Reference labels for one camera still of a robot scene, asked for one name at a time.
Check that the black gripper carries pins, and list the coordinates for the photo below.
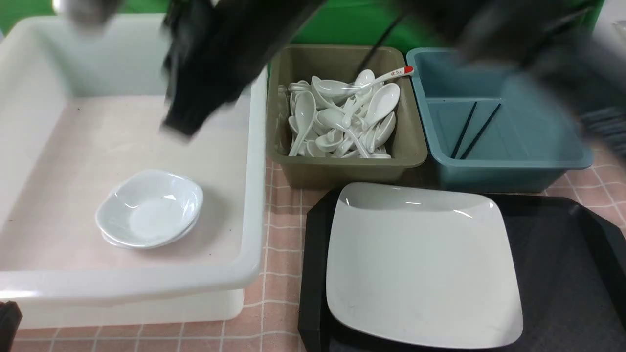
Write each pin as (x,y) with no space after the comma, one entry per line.
(217,50)

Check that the white ceramic soup spoon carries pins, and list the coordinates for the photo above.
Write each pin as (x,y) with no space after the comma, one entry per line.
(304,113)

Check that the small white bowl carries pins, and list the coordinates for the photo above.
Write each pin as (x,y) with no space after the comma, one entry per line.
(149,208)
(181,235)

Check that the black chopstick gold tip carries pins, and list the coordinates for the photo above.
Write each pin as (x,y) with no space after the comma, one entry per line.
(463,131)

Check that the large white square plate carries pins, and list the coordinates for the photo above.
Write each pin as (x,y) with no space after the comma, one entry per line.
(423,267)

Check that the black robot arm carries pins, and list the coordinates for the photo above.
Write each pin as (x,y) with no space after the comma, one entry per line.
(600,109)

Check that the pile of white spoons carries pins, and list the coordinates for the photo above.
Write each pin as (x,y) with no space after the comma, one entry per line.
(328,138)

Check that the white spoon right top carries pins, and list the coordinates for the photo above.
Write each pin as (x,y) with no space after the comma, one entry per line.
(381,103)

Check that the large white plastic tub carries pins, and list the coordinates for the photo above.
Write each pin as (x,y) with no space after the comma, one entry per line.
(47,166)

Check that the olive green plastic bin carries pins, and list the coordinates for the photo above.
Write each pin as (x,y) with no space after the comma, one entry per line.
(296,62)

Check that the pink checkered tablecloth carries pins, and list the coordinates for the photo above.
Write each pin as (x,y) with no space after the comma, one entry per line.
(267,321)

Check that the blue plastic bin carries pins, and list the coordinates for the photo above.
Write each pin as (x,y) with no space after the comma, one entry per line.
(530,143)

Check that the black object bottom left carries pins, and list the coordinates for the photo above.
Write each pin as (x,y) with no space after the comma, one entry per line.
(10,319)

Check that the black plastic serving tray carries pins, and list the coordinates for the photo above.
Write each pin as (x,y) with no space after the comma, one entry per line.
(570,266)

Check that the white spoon red handle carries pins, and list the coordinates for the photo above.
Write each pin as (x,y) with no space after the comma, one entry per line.
(364,80)

